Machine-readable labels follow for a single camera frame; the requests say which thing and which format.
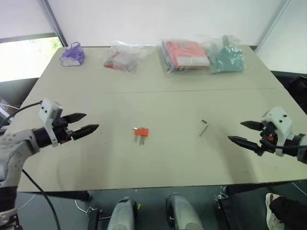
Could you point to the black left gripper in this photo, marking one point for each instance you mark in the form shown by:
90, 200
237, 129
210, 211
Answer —
61, 131

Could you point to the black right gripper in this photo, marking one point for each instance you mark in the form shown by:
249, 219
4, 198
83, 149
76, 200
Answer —
266, 146

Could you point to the metal allen key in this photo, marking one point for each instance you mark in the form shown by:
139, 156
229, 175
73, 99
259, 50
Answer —
203, 128

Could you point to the red plastic object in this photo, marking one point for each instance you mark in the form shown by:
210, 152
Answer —
141, 132

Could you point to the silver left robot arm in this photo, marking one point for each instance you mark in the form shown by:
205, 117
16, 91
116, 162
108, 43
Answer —
14, 143

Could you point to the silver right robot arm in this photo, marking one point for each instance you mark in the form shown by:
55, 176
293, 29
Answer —
298, 143

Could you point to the black table crossbar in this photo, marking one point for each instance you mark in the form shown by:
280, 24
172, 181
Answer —
254, 188

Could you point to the black bag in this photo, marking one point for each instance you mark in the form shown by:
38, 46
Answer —
298, 93

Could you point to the clear bag with red parts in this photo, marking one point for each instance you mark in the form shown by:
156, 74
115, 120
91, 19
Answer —
122, 58

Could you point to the white and red sneaker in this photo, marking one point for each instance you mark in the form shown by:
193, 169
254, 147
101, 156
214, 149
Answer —
271, 210

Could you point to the plastic bag with green item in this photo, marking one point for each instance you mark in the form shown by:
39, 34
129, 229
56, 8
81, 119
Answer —
226, 57

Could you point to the black trouser leg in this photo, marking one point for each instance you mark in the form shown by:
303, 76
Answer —
290, 210

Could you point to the grey left robot leg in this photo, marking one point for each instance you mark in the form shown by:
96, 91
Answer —
122, 213

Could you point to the grey robot leg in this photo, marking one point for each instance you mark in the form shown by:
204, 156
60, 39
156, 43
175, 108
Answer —
183, 213
122, 213

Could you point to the plastic bag of red booklets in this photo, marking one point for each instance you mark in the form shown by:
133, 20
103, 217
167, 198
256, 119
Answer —
184, 56

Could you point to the grey right robot leg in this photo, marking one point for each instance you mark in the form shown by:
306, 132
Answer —
183, 213

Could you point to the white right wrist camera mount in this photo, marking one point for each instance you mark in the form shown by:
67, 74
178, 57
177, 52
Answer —
280, 122

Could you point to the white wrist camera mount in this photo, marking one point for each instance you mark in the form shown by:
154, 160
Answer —
280, 122
49, 110

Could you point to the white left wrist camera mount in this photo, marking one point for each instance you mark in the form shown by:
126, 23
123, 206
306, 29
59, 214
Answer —
49, 110

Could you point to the black metal stand frame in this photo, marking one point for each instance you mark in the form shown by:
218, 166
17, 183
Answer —
225, 210
94, 219

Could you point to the black window frame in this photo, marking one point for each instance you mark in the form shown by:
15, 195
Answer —
28, 37

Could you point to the grey metal partition post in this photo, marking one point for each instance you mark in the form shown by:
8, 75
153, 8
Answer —
271, 26
54, 21

